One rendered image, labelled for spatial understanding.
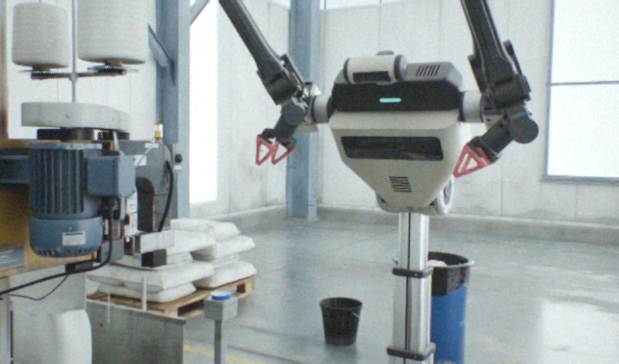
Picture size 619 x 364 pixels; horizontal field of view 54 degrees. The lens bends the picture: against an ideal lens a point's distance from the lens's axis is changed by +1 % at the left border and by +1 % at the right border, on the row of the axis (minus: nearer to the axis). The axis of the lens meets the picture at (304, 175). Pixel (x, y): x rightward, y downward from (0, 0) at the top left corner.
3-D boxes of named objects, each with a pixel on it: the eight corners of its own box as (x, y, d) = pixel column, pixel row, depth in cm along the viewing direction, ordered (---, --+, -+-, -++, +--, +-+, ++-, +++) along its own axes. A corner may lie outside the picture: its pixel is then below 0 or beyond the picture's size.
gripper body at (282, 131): (261, 133, 165) (273, 110, 163) (277, 134, 174) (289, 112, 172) (279, 145, 163) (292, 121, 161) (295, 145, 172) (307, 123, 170)
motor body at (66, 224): (116, 251, 139) (116, 143, 137) (61, 263, 126) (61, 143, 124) (71, 245, 146) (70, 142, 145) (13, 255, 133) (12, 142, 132)
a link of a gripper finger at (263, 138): (244, 158, 165) (259, 128, 163) (256, 158, 172) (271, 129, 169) (263, 171, 163) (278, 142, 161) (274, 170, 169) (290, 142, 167)
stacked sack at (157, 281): (217, 277, 482) (217, 258, 481) (163, 296, 423) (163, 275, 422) (175, 271, 501) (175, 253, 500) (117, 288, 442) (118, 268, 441)
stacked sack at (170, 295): (198, 294, 470) (198, 278, 469) (159, 307, 432) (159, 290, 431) (135, 283, 502) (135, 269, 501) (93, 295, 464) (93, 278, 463)
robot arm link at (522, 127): (523, 72, 135) (484, 88, 137) (533, 82, 124) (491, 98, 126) (540, 121, 137) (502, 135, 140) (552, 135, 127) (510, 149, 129)
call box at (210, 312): (238, 315, 194) (238, 297, 194) (222, 322, 187) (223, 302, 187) (218, 311, 198) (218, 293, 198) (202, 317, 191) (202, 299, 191)
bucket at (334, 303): (369, 338, 414) (370, 300, 413) (350, 351, 388) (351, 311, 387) (330, 330, 429) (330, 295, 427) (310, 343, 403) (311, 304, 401)
